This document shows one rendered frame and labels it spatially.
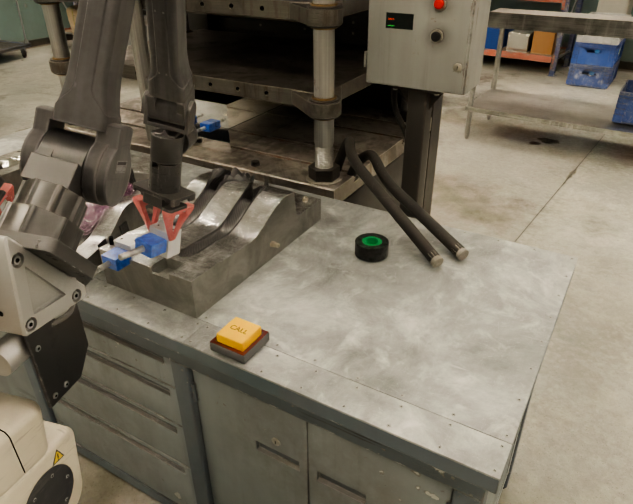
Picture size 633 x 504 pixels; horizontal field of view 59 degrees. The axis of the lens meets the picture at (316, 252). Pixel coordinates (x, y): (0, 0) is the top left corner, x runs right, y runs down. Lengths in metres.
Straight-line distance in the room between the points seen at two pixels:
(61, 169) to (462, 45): 1.17
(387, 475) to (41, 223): 0.75
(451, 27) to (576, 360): 1.41
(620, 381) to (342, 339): 1.52
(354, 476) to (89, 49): 0.86
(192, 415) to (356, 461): 0.42
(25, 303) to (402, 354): 0.66
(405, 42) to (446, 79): 0.15
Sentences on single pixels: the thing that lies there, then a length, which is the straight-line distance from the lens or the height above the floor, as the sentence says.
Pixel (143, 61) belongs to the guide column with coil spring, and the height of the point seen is 1.07.
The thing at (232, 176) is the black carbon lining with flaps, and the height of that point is 0.94.
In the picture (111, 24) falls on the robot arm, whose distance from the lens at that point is 0.70.
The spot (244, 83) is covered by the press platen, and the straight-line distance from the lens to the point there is 1.89.
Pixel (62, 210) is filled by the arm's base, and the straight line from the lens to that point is 0.66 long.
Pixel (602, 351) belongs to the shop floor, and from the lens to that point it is 2.53.
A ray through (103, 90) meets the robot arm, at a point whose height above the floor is 1.32.
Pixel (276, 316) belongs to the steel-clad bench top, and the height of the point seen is 0.80.
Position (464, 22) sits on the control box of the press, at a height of 1.26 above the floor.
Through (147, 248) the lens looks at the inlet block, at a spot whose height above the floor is 0.96.
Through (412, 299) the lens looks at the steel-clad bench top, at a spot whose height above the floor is 0.80.
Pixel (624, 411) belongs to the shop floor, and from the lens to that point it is 2.30.
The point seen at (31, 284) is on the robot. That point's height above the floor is 1.16.
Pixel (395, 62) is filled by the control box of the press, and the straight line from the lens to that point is 1.68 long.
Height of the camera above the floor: 1.49
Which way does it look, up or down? 31 degrees down
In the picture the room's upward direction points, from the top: 1 degrees counter-clockwise
